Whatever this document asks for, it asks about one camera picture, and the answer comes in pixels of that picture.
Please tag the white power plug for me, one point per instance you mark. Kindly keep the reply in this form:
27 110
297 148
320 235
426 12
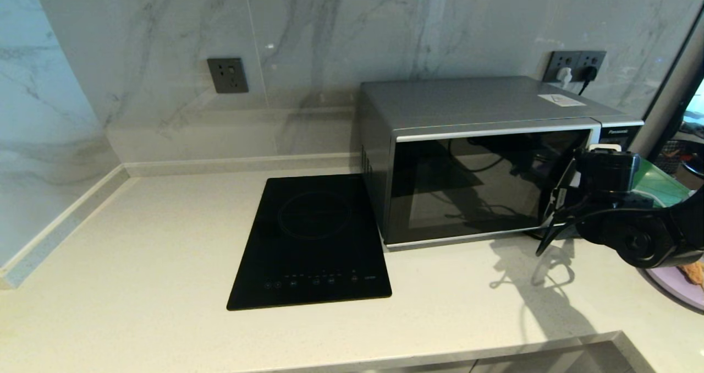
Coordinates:
564 77

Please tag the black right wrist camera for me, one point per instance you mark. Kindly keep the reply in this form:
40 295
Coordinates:
605 172

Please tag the dark metal door frame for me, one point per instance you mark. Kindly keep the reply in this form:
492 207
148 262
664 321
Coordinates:
671 95

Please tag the black induction cooktop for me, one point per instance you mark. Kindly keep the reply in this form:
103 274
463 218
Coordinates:
313 241

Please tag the double grey wall socket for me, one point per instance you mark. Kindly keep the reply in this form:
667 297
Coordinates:
575 59

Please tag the fried chicken piece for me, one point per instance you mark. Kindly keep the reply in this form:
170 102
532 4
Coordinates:
696 273

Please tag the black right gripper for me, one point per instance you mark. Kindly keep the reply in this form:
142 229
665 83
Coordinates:
605 203

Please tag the silver microwave oven body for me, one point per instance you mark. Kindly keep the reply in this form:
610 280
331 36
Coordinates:
467 100

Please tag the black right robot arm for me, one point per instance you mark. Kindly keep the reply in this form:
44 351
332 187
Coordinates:
652 246

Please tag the black power plug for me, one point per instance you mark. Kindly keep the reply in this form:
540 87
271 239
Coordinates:
588 75

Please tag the purple plate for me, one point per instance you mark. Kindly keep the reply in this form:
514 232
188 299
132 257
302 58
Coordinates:
668 282

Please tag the single grey wall socket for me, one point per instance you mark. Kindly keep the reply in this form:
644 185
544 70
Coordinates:
227 76

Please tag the white sheet of paper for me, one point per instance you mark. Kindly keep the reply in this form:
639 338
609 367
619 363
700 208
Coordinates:
561 100

